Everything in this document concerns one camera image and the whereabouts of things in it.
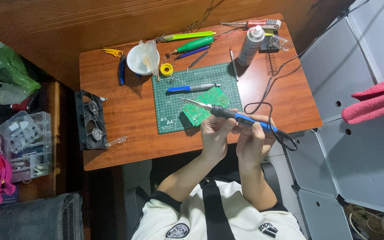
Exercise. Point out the black plastic drive frame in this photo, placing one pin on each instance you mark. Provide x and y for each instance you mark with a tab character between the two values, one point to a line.
90	120

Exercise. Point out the grey panel cabinet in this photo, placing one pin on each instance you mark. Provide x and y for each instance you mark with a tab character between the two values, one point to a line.
345	100

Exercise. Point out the dark blue pen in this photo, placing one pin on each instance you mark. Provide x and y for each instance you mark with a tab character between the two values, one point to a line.
193	52

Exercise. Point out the clear plastic piece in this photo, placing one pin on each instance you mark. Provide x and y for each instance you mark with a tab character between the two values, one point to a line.
116	141

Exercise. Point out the yellow solder spool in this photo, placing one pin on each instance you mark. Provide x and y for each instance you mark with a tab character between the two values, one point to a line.
166	69

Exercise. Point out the green circuit board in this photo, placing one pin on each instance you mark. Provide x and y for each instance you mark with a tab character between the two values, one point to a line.
208	100

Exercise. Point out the silver spray can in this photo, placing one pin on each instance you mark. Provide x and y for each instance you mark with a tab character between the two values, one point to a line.
250	46

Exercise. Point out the red towel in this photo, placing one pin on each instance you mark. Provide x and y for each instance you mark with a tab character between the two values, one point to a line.
378	100

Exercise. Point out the white bowl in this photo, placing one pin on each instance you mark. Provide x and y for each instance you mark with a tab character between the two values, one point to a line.
135	61

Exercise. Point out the person's right hand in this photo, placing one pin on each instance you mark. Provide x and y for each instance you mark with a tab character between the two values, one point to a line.
253	146

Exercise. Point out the white black shirt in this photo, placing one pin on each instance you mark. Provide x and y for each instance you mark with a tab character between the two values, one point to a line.
218	216

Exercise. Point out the green plastic bag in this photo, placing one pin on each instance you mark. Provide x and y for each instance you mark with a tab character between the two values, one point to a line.
2	76

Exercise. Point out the slim silver metal tool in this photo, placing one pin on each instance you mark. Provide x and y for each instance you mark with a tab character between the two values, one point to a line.
234	65

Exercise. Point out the person's left hand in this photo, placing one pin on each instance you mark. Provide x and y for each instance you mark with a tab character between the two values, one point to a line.
213	140

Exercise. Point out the clear plastic organizer box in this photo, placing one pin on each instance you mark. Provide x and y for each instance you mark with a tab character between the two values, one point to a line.
28	143

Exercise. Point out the grey ribbed appliance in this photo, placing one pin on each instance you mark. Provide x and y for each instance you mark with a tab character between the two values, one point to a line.
28	218

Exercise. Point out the blue black soldering iron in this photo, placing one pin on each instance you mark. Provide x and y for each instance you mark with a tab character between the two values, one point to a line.
225	112

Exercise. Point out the grey metal tweezers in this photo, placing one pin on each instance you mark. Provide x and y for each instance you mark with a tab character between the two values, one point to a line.
197	61

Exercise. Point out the red white tester pen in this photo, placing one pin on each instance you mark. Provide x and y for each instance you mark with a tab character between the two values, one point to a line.
262	23

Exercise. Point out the green cutting mat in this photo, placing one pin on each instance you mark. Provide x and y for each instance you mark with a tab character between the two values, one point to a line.
178	110

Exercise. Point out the soldering iron stand with spring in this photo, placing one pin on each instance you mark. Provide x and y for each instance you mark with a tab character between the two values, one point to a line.
275	42

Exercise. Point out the blue silver marker pen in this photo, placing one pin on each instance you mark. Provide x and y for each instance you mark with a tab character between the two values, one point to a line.
188	88

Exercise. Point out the clear plastic bag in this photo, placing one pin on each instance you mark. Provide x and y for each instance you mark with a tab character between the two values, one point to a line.
150	55

